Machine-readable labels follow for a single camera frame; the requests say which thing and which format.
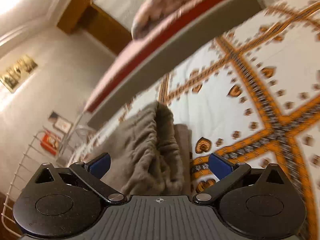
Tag grey fleece pants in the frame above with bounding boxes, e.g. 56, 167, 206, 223
99, 101, 191, 196

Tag red box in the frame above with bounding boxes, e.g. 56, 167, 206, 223
40, 133, 61, 156

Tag white orange patterned bedsheet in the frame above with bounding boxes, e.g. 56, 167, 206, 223
71, 0, 319, 239

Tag pink bed with red base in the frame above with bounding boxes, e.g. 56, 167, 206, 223
82, 0, 266, 129

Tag folded pink quilt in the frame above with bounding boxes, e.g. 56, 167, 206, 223
131, 0, 191, 40

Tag white metal bed frame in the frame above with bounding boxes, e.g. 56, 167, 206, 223
1, 110, 98, 238

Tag wall picture frame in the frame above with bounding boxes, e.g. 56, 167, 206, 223
1, 55, 38, 93

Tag brown wooden door frame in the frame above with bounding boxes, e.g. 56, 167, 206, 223
57, 0, 132, 55

